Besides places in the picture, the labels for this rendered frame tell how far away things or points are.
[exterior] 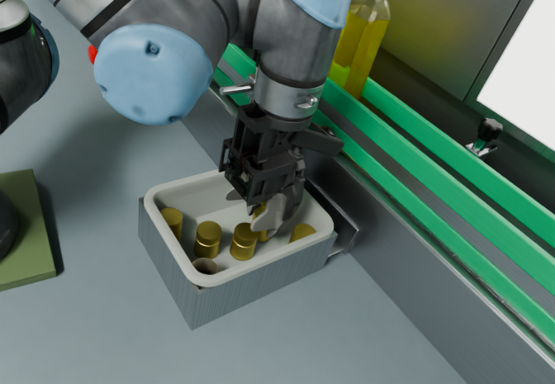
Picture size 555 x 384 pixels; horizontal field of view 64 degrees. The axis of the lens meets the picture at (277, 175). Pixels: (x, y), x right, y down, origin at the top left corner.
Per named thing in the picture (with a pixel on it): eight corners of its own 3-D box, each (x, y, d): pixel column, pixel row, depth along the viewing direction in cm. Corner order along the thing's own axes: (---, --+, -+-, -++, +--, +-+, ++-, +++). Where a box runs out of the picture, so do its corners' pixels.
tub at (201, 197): (324, 267, 67) (343, 228, 61) (190, 331, 54) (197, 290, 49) (263, 192, 76) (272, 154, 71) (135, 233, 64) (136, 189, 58)
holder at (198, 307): (348, 256, 70) (365, 222, 65) (191, 330, 55) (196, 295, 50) (286, 187, 79) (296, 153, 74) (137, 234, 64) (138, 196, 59)
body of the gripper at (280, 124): (215, 173, 57) (230, 93, 50) (268, 158, 62) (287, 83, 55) (248, 212, 53) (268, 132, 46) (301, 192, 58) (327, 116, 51)
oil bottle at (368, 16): (350, 125, 75) (400, -1, 61) (326, 131, 72) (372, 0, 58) (329, 107, 78) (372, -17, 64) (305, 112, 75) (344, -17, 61)
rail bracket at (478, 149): (477, 195, 68) (527, 124, 59) (452, 207, 64) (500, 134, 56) (457, 178, 70) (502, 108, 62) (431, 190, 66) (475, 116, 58)
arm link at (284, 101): (297, 51, 52) (343, 86, 48) (288, 85, 55) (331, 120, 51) (245, 58, 48) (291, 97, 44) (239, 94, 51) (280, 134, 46)
